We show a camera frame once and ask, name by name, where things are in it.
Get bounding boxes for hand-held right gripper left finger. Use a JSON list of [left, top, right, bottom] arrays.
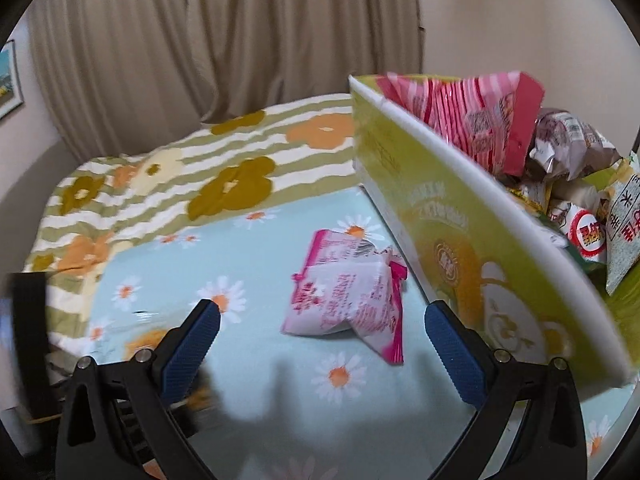
[[56, 299, 221, 480]]

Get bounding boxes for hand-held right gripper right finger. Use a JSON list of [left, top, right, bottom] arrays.
[[424, 299, 589, 480]]

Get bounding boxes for green cardboard box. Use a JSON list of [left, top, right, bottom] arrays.
[[348, 73, 640, 392]]

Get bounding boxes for pink white snack packet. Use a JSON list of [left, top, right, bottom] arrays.
[[279, 228, 409, 365]]

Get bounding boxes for brown clear snack packet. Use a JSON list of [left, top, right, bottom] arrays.
[[529, 107, 619, 182]]

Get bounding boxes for pink striped snack packet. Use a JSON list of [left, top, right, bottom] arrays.
[[375, 70, 546, 177]]

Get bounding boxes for clear plastic snack packet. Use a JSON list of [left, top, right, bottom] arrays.
[[97, 309, 176, 363]]

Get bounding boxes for light blue daisy bedsheet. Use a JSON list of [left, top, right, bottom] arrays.
[[47, 186, 640, 480]]

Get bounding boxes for white packet with red circle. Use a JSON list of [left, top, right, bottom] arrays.
[[546, 200, 609, 267]]

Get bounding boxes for green striped floral blanket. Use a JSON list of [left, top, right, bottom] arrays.
[[22, 93, 359, 342]]

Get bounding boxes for white green snack packet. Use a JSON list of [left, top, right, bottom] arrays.
[[604, 156, 640, 296]]

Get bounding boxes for framed wall picture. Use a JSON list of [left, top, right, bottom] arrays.
[[0, 39, 25, 122]]

